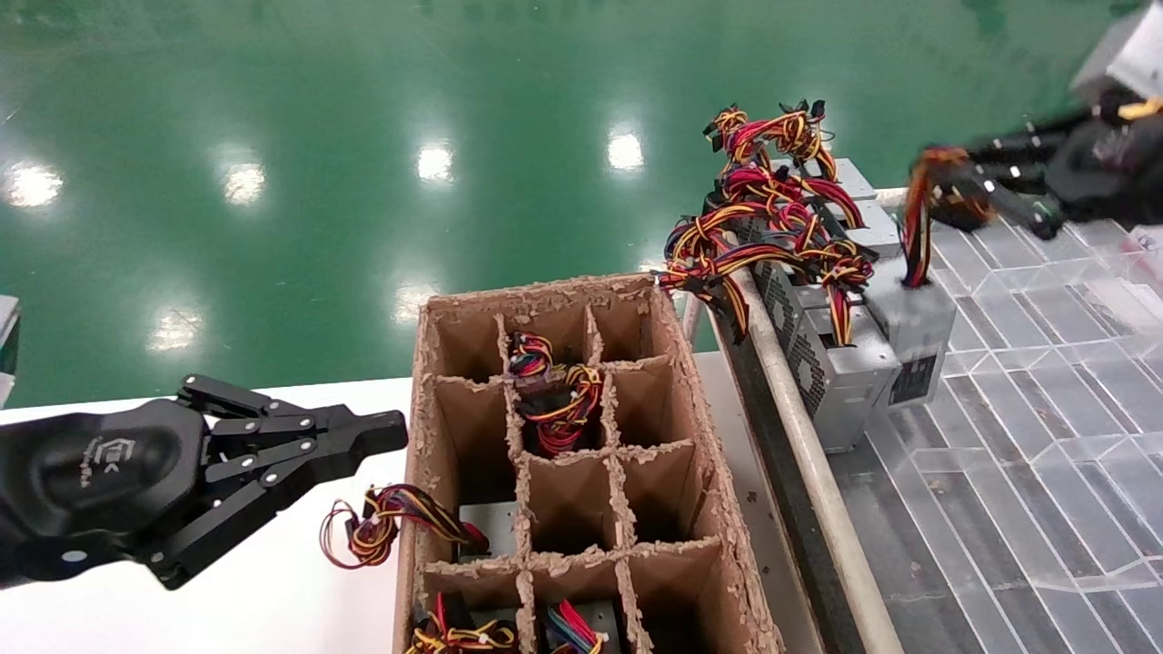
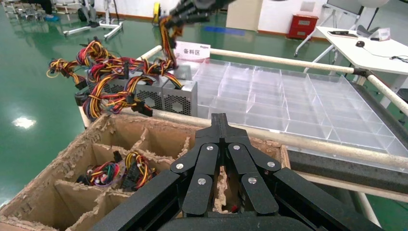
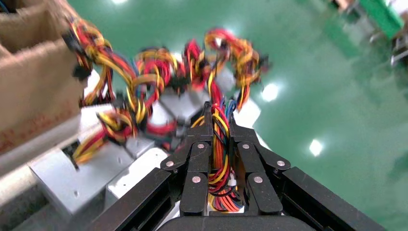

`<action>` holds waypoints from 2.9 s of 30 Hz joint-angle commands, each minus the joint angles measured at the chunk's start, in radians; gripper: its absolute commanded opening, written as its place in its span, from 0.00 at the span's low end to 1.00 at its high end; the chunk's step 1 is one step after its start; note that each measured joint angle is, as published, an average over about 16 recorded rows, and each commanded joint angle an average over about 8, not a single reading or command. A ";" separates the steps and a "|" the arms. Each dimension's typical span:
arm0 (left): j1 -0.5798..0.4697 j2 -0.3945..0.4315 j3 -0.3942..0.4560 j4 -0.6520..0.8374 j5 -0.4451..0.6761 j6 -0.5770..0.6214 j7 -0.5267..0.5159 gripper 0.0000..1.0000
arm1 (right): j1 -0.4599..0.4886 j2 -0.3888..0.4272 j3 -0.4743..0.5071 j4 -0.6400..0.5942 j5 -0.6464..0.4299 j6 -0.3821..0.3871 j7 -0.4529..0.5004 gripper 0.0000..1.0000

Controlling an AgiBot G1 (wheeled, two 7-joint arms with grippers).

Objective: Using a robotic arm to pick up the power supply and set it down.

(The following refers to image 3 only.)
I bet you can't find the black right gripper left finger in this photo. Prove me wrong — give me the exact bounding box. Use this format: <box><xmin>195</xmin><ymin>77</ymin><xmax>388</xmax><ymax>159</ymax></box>
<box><xmin>160</xmin><ymin>103</ymin><xmax>214</xmax><ymax>217</ymax></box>

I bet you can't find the grey power supply with cables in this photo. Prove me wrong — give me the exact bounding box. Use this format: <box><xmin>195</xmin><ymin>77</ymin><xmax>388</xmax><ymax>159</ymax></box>
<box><xmin>159</xmin><ymin>90</ymin><xmax>262</xmax><ymax>214</ymax></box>
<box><xmin>204</xmin><ymin>28</ymin><xmax>270</xmax><ymax>111</ymax></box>
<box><xmin>134</xmin><ymin>39</ymin><xmax>204</xmax><ymax>96</ymax></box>
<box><xmin>97</xmin><ymin>108</ymin><xmax>178</xmax><ymax>198</ymax></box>

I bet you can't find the green frame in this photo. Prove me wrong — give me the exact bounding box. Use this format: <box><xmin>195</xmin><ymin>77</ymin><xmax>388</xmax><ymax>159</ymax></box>
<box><xmin>358</xmin><ymin>0</ymin><xmax>406</xmax><ymax>39</ymax></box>

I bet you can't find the brown cardboard divider box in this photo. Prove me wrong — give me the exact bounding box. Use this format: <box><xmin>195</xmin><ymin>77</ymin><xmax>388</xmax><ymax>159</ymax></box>
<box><xmin>0</xmin><ymin>0</ymin><xmax>85</xmax><ymax>154</ymax></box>

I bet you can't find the mesh-sided power supply with cables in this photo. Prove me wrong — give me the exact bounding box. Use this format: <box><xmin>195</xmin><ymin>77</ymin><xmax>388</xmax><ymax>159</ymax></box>
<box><xmin>30</xmin><ymin>17</ymin><xmax>141</xmax><ymax>218</ymax></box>

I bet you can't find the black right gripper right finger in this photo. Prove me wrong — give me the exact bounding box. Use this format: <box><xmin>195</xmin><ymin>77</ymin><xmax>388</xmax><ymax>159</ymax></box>
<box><xmin>230</xmin><ymin>116</ymin><xmax>291</xmax><ymax>215</ymax></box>

